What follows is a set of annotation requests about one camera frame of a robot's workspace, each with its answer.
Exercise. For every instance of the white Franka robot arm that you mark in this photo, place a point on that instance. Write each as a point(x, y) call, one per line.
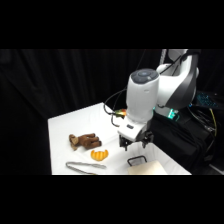
point(143, 96)

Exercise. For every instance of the silver metal tongs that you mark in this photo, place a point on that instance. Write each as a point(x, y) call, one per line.
point(85, 165)

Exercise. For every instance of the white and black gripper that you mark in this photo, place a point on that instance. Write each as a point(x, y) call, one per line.
point(133, 130)

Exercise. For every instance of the orange toy croissant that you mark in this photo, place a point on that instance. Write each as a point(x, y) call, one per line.
point(99, 154)

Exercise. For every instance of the device with cyan lights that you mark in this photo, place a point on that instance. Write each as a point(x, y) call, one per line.
point(206, 100)

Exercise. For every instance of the small green light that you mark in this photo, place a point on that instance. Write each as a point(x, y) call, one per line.
point(173, 115)

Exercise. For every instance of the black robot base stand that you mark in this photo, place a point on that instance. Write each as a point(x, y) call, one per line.
point(180, 140)

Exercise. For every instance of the wrist camera with coloured light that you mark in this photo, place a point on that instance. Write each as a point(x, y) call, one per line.
point(120, 112)

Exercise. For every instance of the brown plush teddy bear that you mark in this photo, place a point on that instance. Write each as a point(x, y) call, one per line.
point(85, 140)

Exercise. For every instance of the black curtain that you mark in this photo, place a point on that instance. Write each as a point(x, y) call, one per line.
point(50, 76)

